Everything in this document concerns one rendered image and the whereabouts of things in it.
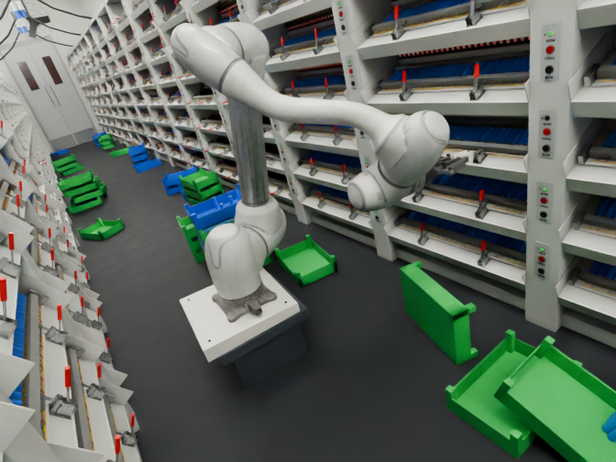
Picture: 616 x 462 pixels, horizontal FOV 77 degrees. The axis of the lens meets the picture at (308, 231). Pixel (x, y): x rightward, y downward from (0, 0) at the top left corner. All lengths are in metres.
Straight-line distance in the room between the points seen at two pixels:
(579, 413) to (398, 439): 0.44
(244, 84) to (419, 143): 0.45
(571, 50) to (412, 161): 0.44
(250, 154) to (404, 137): 0.58
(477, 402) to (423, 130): 0.77
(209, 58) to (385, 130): 0.46
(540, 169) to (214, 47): 0.89
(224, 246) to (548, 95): 0.95
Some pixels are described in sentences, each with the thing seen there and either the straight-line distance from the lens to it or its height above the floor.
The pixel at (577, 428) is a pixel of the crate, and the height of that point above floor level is 0.05.
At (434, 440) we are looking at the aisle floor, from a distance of 1.19.
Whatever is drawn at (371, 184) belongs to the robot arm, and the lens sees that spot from 0.93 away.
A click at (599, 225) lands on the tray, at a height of 0.37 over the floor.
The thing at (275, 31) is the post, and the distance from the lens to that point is 2.15.
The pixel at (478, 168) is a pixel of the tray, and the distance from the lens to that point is 1.30.
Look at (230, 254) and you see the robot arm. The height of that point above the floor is 0.46.
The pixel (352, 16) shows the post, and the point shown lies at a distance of 1.52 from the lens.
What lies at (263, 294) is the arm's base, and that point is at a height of 0.26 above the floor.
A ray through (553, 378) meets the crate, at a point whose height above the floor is 0.08.
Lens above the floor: 1.00
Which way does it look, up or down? 26 degrees down
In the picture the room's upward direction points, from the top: 15 degrees counter-clockwise
